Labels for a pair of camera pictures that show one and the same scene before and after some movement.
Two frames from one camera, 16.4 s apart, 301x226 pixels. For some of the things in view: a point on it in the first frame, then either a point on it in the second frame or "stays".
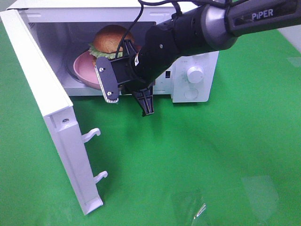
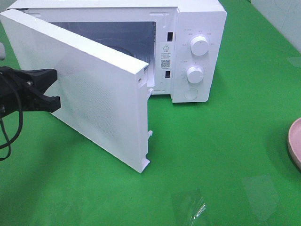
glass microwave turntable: (71, 68) to (119, 44)
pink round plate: (85, 71) to (294, 142)
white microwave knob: (195, 74) stays
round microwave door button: (191, 93) stays
